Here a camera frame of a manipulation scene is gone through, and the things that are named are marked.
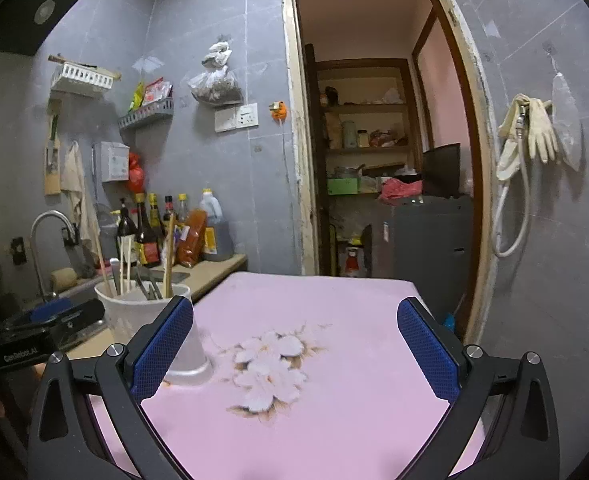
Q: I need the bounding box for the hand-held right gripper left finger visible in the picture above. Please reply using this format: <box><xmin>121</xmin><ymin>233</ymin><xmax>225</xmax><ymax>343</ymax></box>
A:
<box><xmin>27</xmin><ymin>295</ymin><xmax>195</xmax><ymax>480</ymax></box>

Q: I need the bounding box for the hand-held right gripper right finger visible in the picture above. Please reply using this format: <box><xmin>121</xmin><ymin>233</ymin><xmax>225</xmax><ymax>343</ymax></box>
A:
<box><xmin>397</xmin><ymin>297</ymin><xmax>561</xmax><ymax>480</ymax></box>

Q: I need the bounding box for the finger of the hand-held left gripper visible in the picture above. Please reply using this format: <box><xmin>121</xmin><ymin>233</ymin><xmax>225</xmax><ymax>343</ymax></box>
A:
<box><xmin>22</xmin><ymin>297</ymin><xmax>75</xmax><ymax>326</ymax></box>
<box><xmin>0</xmin><ymin>301</ymin><xmax>106</xmax><ymax>345</ymax></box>

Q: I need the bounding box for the white plastic utensil holder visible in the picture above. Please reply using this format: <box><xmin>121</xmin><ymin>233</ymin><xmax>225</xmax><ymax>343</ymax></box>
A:
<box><xmin>94</xmin><ymin>282</ymin><xmax>214</xmax><ymax>386</ymax></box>

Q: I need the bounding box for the beige sponge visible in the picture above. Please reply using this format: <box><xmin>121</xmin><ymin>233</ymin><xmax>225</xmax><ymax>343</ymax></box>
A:
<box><xmin>50</xmin><ymin>267</ymin><xmax>78</xmax><ymax>292</ymax></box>

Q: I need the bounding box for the metal kitchen sink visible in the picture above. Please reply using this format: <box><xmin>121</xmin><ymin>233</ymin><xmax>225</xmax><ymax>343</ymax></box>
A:
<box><xmin>72</xmin><ymin>266</ymin><xmax>191</xmax><ymax>293</ymax></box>

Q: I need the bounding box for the dark bottle with white label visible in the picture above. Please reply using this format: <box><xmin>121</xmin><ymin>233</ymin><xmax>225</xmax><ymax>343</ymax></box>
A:
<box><xmin>116</xmin><ymin>197</ymin><xmax>139</xmax><ymax>267</ymax></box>

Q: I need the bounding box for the metal kitchen faucet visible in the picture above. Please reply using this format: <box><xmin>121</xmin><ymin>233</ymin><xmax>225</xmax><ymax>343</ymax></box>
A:
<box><xmin>29</xmin><ymin>210</ymin><xmax>78</xmax><ymax>303</ymax></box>

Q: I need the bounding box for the large soy sauce bottle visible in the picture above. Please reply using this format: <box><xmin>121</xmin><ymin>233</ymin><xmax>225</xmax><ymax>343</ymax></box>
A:
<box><xmin>134</xmin><ymin>192</ymin><xmax>162</xmax><ymax>267</ymax></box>

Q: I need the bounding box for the pink floral table cloth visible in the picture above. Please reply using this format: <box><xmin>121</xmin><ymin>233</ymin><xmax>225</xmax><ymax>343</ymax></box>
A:
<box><xmin>89</xmin><ymin>271</ymin><xmax>487</xmax><ymax>480</ymax></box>

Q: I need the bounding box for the grey cabinet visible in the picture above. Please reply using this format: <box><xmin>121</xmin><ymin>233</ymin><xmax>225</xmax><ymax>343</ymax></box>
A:
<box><xmin>361</xmin><ymin>195</ymin><xmax>475</xmax><ymax>331</ymax></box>

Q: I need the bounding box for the orange food packet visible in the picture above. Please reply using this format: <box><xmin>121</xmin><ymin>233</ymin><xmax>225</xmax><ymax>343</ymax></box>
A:
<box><xmin>177</xmin><ymin>208</ymin><xmax>208</xmax><ymax>267</ymax></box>

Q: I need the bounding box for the yellow cap sauce bottle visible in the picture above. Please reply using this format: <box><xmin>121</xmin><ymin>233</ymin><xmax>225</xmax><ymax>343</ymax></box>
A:
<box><xmin>148</xmin><ymin>191</ymin><xmax>164</xmax><ymax>241</ymax></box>

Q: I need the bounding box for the plastic oil jug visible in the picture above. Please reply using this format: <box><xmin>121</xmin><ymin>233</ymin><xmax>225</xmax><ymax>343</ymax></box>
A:
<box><xmin>198</xmin><ymin>188</ymin><xmax>235</xmax><ymax>262</ymax></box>

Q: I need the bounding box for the beige hanging towel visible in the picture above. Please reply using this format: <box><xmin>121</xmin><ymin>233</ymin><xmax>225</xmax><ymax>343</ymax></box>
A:
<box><xmin>60</xmin><ymin>141</ymin><xmax>100</xmax><ymax>261</ymax></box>

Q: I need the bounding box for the red plastic bag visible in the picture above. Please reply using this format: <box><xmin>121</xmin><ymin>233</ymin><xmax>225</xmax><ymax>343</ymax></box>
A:
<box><xmin>127</xmin><ymin>152</ymin><xmax>145</xmax><ymax>195</ymax></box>

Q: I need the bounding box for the pink red cloth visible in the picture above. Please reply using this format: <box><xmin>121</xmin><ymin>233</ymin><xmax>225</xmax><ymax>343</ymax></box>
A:
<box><xmin>378</xmin><ymin>177</ymin><xmax>423</xmax><ymax>204</ymax></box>

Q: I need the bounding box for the black monitor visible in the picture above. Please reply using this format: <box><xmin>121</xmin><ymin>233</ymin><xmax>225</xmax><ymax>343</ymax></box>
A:
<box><xmin>421</xmin><ymin>143</ymin><xmax>461</xmax><ymax>198</ymax></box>

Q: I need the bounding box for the green box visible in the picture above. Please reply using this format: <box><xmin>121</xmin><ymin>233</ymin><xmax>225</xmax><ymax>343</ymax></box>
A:
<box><xmin>327</xmin><ymin>177</ymin><xmax>359</xmax><ymax>196</ymax></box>

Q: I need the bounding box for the cream rubber glove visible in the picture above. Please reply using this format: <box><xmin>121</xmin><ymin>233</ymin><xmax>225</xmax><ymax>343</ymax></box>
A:
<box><xmin>495</xmin><ymin>93</ymin><xmax>531</xmax><ymax>182</ymax></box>
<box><xmin>527</xmin><ymin>98</ymin><xmax>559</xmax><ymax>163</ymax></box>

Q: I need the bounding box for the dark wooden door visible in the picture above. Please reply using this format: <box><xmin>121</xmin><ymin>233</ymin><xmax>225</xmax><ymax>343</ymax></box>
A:
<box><xmin>304</xmin><ymin>42</ymin><xmax>332</xmax><ymax>276</ymax></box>

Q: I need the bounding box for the red snack packet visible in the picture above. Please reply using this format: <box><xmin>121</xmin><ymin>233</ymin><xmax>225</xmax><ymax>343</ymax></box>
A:
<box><xmin>143</xmin><ymin>77</ymin><xmax>172</xmax><ymax>107</ymax></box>

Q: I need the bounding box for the brown paper bag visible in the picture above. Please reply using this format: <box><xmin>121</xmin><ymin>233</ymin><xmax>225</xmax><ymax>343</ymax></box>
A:
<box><xmin>324</xmin><ymin>112</ymin><xmax>342</xmax><ymax>150</ymax></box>

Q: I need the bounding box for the brown wooden shelf unit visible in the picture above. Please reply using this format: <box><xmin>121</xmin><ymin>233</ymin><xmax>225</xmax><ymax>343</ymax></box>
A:
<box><xmin>317</xmin><ymin>58</ymin><xmax>422</xmax><ymax>196</ymax></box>

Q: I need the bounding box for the hanging clear bag of dried goods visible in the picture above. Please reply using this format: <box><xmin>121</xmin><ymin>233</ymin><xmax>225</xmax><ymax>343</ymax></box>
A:
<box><xmin>188</xmin><ymin>40</ymin><xmax>245</xmax><ymax>107</ymax></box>

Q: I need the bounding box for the hanging clear plastic bag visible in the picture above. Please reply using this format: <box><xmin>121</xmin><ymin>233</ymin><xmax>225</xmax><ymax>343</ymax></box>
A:
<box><xmin>549</xmin><ymin>57</ymin><xmax>584</xmax><ymax>171</ymax></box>

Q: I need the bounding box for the wooden wall knife holder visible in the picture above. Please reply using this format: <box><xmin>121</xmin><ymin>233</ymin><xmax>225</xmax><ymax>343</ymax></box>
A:
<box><xmin>43</xmin><ymin>100</ymin><xmax>62</xmax><ymax>197</ymax></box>

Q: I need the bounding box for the white wall box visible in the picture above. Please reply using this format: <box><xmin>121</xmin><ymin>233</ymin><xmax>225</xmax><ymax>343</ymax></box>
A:
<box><xmin>93</xmin><ymin>141</ymin><xmax>130</xmax><ymax>182</ymax></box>

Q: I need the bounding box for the white hose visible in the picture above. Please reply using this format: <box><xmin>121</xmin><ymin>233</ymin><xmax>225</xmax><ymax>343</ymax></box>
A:
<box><xmin>491</xmin><ymin>105</ymin><xmax>532</xmax><ymax>258</ymax></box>

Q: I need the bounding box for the grey wall rack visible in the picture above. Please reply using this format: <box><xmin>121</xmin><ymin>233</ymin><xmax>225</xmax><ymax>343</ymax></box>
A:
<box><xmin>119</xmin><ymin>100</ymin><xmax>174</xmax><ymax>131</ymax></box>

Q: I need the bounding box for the white plastic wall basket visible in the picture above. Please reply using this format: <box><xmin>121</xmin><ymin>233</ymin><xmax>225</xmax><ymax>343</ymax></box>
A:
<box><xmin>50</xmin><ymin>62</ymin><xmax>115</xmax><ymax>97</ymax></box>

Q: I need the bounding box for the white wall switch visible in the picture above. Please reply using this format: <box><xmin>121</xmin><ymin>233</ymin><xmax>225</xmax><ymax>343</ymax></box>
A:
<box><xmin>215</xmin><ymin>108</ymin><xmax>238</xmax><ymax>133</ymax></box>

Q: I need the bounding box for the white wall socket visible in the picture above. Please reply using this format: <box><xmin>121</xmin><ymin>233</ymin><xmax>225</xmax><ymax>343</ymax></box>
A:
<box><xmin>236</xmin><ymin>103</ymin><xmax>259</xmax><ymax>128</ymax></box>

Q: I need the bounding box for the pale wooden door frame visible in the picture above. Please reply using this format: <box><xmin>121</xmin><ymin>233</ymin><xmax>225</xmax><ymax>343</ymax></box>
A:
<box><xmin>280</xmin><ymin>0</ymin><xmax>497</xmax><ymax>346</ymax></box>

